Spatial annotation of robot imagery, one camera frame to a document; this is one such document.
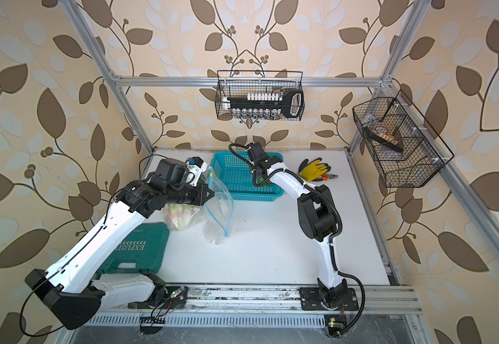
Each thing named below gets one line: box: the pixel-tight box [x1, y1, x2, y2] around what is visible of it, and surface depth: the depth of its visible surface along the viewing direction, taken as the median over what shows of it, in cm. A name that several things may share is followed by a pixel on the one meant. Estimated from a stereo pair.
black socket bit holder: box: [221, 88, 305, 120], surface depth 86 cm
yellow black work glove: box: [298, 156, 332, 183], surface depth 111 cm
